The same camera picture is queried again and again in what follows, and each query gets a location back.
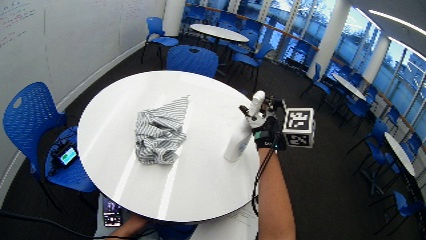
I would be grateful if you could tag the white spray bottle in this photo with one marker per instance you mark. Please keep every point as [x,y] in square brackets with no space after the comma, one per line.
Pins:
[239,141]

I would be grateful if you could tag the white marker cube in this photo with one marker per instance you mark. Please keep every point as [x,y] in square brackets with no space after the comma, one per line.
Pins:
[299,124]

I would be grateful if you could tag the striped grey white cloth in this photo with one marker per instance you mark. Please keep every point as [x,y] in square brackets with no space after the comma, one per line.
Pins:
[158,133]

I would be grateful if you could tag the round white table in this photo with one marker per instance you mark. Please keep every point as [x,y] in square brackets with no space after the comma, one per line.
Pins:
[219,32]
[349,86]
[399,153]

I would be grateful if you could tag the white paper sheet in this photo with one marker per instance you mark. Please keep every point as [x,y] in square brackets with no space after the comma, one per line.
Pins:
[230,226]

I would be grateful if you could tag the black device with lit screen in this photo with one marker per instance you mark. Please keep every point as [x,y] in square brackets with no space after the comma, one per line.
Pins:
[65,156]

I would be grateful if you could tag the black smartphone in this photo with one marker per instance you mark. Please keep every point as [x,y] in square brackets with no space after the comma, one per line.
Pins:
[112,213]

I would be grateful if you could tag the blue perforated plastic chair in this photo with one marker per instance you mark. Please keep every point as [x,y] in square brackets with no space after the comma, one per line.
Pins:
[30,123]

